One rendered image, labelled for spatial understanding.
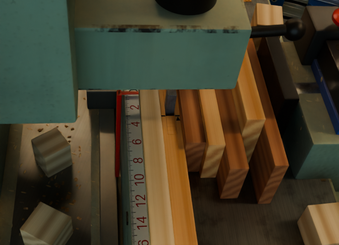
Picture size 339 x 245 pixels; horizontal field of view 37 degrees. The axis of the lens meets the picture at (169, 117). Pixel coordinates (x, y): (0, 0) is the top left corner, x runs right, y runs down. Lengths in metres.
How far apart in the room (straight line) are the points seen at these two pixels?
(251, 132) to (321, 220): 0.10
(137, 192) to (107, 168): 0.18
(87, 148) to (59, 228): 0.13
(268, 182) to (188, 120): 0.09
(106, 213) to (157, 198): 0.15
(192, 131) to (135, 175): 0.08
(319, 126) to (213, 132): 0.10
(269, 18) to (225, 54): 0.22
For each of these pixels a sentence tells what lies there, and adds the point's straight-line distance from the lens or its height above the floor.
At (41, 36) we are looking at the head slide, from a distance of 0.34.
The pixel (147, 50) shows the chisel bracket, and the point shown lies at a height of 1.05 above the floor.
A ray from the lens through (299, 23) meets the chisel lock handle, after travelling 0.45.
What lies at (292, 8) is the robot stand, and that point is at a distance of 1.16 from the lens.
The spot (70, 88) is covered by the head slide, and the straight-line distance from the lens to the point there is 0.37.
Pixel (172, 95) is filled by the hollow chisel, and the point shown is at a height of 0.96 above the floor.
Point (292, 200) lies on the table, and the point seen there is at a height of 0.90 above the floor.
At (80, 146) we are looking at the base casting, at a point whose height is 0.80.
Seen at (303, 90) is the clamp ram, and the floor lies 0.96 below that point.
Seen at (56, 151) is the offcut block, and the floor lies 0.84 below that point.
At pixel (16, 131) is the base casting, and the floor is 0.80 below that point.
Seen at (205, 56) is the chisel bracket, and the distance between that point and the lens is 0.40.
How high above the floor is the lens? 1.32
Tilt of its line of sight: 51 degrees down
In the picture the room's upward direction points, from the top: 9 degrees clockwise
